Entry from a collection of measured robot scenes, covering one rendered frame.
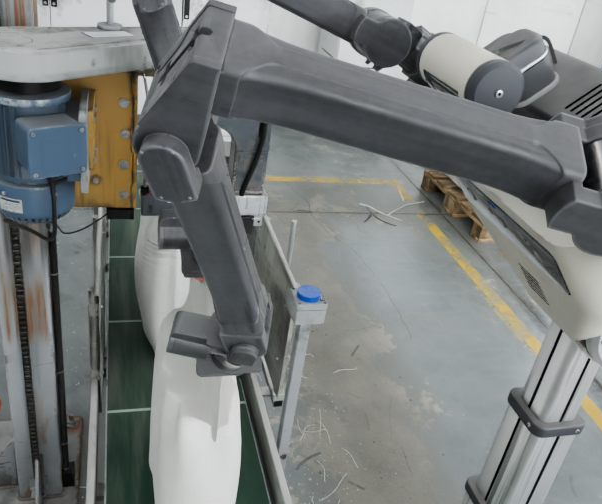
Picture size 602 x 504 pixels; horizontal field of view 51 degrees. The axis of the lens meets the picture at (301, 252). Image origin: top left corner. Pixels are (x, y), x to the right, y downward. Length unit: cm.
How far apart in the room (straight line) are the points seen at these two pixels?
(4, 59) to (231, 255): 62
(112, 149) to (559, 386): 101
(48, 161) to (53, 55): 18
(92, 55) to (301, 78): 77
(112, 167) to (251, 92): 99
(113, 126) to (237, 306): 74
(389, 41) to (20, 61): 60
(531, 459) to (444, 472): 116
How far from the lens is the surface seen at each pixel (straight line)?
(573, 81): 87
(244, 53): 49
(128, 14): 414
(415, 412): 261
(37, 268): 166
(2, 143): 126
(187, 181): 54
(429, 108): 52
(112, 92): 140
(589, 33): 694
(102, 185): 148
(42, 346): 179
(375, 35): 105
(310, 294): 156
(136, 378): 199
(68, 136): 117
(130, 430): 184
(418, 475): 239
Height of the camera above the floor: 170
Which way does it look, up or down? 29 degrees down
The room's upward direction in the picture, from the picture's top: 9 degrees clockwise
